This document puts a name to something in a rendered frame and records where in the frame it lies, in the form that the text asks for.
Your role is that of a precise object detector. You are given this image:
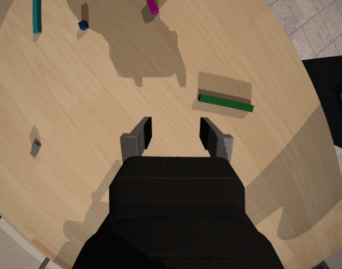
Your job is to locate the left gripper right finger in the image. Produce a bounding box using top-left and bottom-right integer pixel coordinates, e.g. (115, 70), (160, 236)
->
(200, 117), (234, 163)

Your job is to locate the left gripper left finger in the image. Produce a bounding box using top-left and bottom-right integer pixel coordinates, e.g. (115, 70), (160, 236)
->
(120, 117), (152, 163)

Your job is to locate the green rod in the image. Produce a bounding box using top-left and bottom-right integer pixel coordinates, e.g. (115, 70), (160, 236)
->
(198, 94), (254, 112)

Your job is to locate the magenta rectangular block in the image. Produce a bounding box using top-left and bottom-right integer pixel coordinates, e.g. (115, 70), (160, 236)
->
(146, 0), (159, 15)

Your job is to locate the turquoise rod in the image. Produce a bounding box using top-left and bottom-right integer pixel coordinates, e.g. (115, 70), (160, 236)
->
(33, 0), (42, 34)

